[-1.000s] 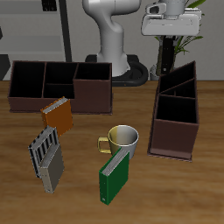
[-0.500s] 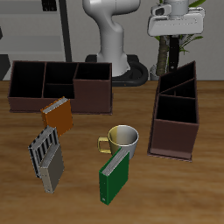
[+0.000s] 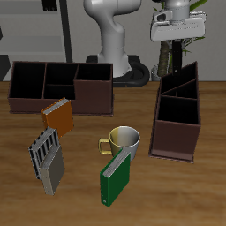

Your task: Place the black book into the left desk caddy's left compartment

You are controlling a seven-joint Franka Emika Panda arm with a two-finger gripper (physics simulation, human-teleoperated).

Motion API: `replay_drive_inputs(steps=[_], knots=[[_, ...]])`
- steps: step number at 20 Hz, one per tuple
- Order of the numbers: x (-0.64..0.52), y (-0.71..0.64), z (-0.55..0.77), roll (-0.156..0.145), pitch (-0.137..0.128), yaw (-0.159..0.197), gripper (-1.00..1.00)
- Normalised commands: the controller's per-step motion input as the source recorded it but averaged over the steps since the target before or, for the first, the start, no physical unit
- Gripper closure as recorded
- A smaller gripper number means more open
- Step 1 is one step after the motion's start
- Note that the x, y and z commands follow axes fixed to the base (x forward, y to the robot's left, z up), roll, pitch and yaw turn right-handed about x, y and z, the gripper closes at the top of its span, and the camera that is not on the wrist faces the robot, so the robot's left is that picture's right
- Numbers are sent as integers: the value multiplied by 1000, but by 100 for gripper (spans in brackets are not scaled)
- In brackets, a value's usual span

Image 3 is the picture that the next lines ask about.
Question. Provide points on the white and yellow mug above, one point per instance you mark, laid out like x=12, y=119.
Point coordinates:
x=125, y=138

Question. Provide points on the wide dark brown desk caddy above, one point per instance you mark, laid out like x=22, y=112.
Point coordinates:
x=93, y=95

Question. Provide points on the orange book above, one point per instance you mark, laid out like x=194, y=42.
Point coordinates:
x=60, y=117

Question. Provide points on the black and white striped book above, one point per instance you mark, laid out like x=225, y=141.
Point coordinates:
x=39, y=150

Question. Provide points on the green book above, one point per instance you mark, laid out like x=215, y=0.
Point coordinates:
x=117, y=182

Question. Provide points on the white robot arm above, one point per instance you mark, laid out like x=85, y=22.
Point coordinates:
x=113, y=44

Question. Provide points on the grey shelf unit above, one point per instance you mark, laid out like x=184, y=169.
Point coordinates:
x=32, y=29

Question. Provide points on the grey book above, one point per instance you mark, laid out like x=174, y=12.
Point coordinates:
x=56, y=172

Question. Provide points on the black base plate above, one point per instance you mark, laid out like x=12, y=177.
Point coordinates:
x=138, y=75

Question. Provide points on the green pot plant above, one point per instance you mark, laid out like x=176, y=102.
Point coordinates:
x=163, y=60

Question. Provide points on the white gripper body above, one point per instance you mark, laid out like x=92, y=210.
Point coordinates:
x=178, y=30

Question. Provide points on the narrow dark brown desk caddy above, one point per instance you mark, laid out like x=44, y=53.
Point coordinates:
x=175, y=138

